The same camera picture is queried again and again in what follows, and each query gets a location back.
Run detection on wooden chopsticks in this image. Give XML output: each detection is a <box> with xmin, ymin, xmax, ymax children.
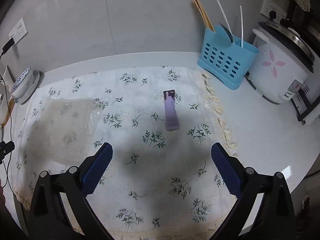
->
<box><xmin>193</xmin><ymin>0</ymin><xmax>215</xmax><ymax>32</ymax></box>

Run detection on white plate under bowl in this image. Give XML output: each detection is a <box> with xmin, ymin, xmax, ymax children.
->
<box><xmin>15</xmin><ymin>70</ymin><xmax>41</xmax><ymax>105</ymax></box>

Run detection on white cup with sticks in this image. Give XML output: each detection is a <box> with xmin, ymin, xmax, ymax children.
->
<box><xmin>1</xmin><ymin>65</ymin><xmax>14</xmax><ymax>91</ymax></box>

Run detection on wooden round coaster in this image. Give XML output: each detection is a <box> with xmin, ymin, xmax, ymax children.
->
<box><xmin>0</xmin><ymin>98</ymin><xmax>15</xmax><ymax>127</ymax></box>

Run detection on white straw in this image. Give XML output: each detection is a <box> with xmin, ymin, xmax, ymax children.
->
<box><xmin>216</xmin><ymin>0</ymin><xmax>234</xmax><ymax>43</ymax></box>
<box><xmin>240</xmin><ymin>5</ymin><xmax>244</xmax><ymax>48</ymax></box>

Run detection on right wall socket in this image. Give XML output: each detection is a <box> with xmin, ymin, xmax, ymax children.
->
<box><xmin>260</xmin><ymin>0</ymin><xmax>287</xmax><ymax>23</ymax></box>

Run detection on floral white tablecloth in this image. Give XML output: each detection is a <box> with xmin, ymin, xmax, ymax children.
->
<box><xmin>11</xmin><ymin>66</ymin><xmax>236</xmax><ymax>239</ymax></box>

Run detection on white straw left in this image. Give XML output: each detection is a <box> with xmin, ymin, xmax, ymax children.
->
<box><xmin>216</xmin><ymin>0</ymin><xmax>234</xmax><ymax>43</ymax></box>

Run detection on purple wrapper strip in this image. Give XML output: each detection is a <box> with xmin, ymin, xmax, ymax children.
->
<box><xmin>163</xmin><ymin>89</ymin><xmax>180</xmax><ymax>131</ymax></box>

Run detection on white rice cooker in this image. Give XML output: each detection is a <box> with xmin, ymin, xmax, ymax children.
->
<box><xmin>247</xmin><ymin>21</ymin><xmax>315</xmax><ymax>104</ymax></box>

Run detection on white wall socket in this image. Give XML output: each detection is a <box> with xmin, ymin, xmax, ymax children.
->
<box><xmin>8</xmin><ymin>18</ymin><xmax>28</xmax><ymax>44</ymax></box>

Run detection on black cable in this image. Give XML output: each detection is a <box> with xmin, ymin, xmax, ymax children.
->
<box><xmin>0</xmin><ymin>52</ymin><xmax>16</xmax><ymax>193</ymax></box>

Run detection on white straw right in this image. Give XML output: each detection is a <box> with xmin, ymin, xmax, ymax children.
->
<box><xmin>240</xmin><ymin>5</ymin><xmax>244</xmax><ymax>48</ymax></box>

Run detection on black power adapter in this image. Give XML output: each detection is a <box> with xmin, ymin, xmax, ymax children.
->
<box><xmin>1</xmin><ymin>38</ymin><xmax>15</xmax><ymax>55</ymax></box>

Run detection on blue patterned bowl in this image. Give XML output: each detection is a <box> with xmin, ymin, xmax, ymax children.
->
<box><xmin>10</xmin><ymin>67</ymin><xmax>33</xmax><ymax>98</ymax></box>

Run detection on blue utensil holder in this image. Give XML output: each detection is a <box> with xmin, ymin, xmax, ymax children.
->
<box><xmin>197</xmin><ymin>26</ymin><xmax>259</xmax><ymax>90</ymax></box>

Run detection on person's left hand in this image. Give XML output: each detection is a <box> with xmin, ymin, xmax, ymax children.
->
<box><xmin>0</xmin><ymin>180</ymin><xmax>5</xmax><ymax>205</ymax></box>

